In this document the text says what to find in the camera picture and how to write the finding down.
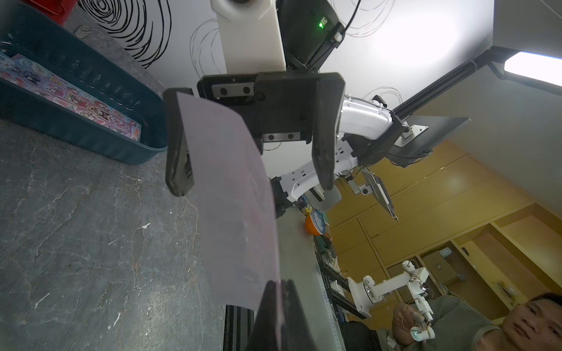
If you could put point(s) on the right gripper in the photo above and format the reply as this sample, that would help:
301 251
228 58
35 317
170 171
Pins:
297 106

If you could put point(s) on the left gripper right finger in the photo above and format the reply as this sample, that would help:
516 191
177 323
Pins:
296 334

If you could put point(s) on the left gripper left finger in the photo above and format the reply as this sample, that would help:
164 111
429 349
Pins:
266 333

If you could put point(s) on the dark teal storage box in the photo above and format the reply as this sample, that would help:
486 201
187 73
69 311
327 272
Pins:
28 32

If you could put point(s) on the blue glitter sticker sheet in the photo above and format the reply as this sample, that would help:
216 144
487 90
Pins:
33 77

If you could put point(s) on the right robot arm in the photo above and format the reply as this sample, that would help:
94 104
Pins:
310 31

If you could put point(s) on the wooden shelving unit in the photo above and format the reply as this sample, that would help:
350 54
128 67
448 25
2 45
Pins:
482 239

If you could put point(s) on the red cup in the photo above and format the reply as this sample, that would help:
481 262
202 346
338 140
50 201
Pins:
56 10

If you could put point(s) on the person in grey shirt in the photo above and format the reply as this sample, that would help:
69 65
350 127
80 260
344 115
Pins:
535 325

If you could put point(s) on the ceiling light panel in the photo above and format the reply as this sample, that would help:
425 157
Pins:
534 69

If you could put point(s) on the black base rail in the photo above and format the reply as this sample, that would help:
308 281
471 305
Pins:
239 321

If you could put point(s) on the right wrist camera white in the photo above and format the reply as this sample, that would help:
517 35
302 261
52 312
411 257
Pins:
250 35

